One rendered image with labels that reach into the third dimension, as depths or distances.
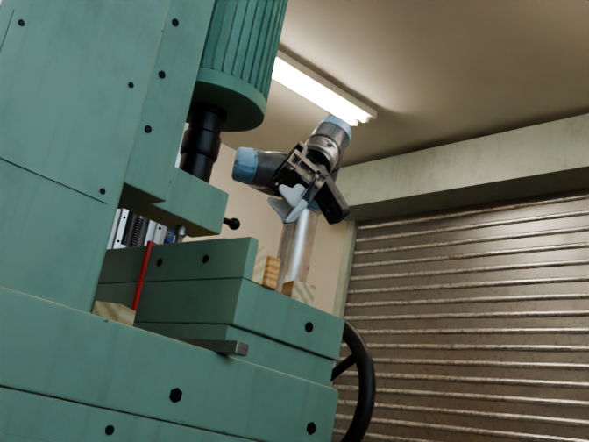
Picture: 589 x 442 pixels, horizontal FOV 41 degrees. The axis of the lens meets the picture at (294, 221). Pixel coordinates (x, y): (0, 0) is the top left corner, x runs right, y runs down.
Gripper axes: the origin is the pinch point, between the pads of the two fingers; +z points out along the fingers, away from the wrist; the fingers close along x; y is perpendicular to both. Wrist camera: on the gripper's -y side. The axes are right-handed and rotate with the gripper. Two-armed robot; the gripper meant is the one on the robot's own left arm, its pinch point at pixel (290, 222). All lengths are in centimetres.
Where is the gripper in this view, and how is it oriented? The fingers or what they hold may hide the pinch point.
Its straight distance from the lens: 137.6
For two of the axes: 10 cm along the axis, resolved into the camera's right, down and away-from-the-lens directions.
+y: -7.5, -6.5, -1.2
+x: 5.8, -5.6, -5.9
